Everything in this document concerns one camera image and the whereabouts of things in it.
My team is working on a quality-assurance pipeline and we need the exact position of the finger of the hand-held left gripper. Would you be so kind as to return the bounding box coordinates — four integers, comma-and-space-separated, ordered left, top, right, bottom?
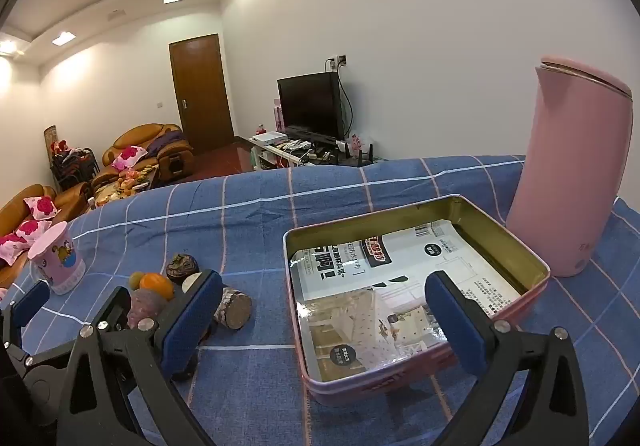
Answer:
0, 280, 51, 367

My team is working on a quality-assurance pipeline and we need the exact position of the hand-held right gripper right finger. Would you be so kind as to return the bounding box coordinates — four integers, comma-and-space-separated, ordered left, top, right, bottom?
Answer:
425, 270, 590, 446

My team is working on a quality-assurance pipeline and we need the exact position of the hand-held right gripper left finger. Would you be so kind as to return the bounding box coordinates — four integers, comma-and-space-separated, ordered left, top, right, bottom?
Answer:
57, 270, 223, 446

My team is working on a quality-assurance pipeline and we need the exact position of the purple passion fruit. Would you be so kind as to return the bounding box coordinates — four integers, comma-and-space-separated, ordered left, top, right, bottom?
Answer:
127, 290, 165, 331

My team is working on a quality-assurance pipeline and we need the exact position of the small orange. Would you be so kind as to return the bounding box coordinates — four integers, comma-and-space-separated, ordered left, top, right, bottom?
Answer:
139, 273, 175, 301

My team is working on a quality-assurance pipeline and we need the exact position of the dark water chestnut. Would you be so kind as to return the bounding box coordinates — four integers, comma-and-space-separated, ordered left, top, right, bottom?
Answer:
166, 253, 200, 284

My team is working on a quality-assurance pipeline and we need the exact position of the pink tin box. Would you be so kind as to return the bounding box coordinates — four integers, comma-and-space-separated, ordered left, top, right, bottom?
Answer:
282, 194, 551, 408

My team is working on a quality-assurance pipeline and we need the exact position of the pink printed cup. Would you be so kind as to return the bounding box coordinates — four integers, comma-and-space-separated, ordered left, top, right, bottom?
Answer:
26, 221, 86, 296

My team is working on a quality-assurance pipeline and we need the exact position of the pink floral pillow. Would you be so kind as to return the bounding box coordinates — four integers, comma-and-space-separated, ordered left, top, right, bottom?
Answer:
24, 196, 62, 222
14, 220, 53, 239
0, 233, 31, 264
111, 146, 148, 170

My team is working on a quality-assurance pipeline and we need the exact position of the blue plaid cloth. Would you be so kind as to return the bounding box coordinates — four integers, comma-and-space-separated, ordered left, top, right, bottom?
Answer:
0, 155, 640, 446

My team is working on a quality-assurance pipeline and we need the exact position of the printed plastic sheet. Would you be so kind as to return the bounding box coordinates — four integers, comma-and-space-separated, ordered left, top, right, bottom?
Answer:
290, 220, 523, 383

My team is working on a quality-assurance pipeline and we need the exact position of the brown leather sofa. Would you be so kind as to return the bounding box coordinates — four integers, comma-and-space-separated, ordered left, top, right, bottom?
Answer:
0, 184, 93, 277

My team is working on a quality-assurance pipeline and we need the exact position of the black rack with clothes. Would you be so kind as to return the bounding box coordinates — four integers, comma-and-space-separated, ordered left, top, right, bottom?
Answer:
50, 140, 98, 192

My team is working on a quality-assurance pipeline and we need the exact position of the cluttered coffee table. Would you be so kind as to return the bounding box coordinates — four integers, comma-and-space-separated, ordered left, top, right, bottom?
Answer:
92, 166, 161, 207

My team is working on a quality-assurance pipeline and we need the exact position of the brown patterned panel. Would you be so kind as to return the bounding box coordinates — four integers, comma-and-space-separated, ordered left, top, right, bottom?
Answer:
44, 126, 60, 162

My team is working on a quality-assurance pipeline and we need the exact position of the purple blanket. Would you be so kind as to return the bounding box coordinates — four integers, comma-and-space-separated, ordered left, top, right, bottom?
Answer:
145, 130, 187, 157

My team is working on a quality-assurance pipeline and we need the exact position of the white television stand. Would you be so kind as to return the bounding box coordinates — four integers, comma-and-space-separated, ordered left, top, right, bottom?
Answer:
248, 133, 351, 172

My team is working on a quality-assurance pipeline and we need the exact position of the black router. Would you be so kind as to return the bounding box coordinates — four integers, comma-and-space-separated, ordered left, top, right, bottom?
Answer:
336, 138, 376, 168

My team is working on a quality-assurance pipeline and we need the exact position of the brown leather armchair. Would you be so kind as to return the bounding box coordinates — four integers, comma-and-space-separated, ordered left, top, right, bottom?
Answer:
102, 123, 195, 187

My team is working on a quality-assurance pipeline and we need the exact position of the brown wooden door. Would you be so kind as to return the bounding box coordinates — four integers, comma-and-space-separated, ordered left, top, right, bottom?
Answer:
169, 33, 236, 154

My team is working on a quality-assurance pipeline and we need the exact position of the black television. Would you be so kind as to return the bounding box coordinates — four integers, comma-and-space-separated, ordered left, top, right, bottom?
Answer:
277, 71, 347, 141

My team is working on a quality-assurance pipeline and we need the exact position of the black power cable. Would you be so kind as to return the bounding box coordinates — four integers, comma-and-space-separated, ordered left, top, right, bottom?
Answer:
339, 68, 357, 137

